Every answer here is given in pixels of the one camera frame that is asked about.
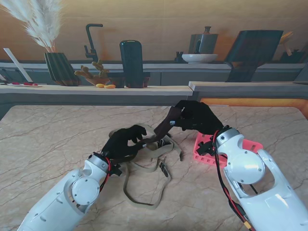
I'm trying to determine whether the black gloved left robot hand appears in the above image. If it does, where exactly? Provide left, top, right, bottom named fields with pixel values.
left=101, top=125, right=149, bottom=161

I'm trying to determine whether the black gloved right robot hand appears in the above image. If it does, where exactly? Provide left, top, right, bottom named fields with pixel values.
left=170, top=100, right=224, bottom=137

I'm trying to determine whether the beige woven belt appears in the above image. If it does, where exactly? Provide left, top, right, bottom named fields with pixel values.
left=108, top=124, right=183, bottom=209

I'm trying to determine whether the pink plastic mesh basket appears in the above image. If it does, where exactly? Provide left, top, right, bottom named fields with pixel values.
left=193, top=132, right=263, bottom=168

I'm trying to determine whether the grey stone counter top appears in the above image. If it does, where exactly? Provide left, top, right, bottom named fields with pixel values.
left=188, top=81, right=308, bottom=92

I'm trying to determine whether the white ceramic bowl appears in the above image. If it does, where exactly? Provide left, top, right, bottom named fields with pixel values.
left=181, top=53, right=219, bottom=64

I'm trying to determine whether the light wood counter top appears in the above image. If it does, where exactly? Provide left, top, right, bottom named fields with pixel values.
left=0, top=84, right=194, bottom=97

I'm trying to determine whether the grey pot with lid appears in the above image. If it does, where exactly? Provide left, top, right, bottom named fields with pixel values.
left=188, top=26, right=219, bottom=54

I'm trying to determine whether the tall dark cylindrical canister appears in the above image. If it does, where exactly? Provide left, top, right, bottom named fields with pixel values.
left=119, top=40, right=145, bottom=89

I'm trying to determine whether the dark range hood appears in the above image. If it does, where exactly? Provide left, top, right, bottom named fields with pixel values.
left=225, top=30, right=284, bottom=83

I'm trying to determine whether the dark ribbed vase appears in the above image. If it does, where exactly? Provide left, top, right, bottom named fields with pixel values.
left=44, top=52, right=81, bottom=87

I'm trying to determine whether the black kitchen faucet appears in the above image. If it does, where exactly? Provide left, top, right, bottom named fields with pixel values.
left=84, top=23, right=103, bottom=64

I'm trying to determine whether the plate with red food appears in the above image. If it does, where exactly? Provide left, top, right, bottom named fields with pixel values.
left=7, top=82, right=43, bottom=88

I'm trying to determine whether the dark utensil holder with spoons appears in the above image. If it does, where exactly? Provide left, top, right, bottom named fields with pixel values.
left=279, top=31, right=305, bottom=64

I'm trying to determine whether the white leaning board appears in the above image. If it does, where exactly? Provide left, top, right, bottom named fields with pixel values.
left=3, top=48, right=33, bottom=82

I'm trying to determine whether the white pampas grass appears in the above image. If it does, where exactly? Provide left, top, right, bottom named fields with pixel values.
left=0, top=0, right=64, bottom=53

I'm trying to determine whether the red black left arm cable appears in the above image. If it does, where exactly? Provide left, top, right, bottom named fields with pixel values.
left=98, top=157, right=113, bottom=193

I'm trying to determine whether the red black arm cable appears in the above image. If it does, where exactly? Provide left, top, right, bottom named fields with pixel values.
left=98, top=157, right=113, bottom=193
left=210, top=131, right=256, bottom=231

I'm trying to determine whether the red black right arm cable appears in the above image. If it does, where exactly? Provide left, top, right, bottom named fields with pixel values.
left=210, top=131, right=256, bottom=231

